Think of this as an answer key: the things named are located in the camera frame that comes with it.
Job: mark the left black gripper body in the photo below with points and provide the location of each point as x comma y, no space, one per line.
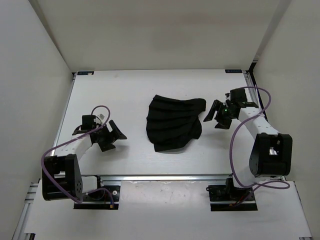
104,136

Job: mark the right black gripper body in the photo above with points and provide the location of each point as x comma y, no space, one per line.
224,112

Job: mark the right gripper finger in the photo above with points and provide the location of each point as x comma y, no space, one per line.
214,109
224,125

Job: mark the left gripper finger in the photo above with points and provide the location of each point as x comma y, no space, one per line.
105,146
116,133

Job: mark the black pleated skirt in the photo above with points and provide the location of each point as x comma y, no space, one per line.
171,123

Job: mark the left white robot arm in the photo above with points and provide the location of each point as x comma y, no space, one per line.
61,175

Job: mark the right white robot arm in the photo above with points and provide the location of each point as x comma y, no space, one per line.
270,156

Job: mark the right blue table label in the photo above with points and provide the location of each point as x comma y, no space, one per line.
233,71

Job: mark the blue table label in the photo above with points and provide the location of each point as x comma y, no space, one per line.
233,71
85,73

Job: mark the left blue table label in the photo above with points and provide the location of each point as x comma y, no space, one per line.
85,73

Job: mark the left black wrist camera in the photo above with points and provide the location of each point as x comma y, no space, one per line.
89,122

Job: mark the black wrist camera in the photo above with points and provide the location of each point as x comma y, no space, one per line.
89,122
238,98

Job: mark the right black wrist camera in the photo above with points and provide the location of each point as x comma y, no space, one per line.
238,98

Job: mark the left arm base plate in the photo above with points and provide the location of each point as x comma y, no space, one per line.
99,194

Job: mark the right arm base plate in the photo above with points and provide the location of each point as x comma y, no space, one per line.
228,198

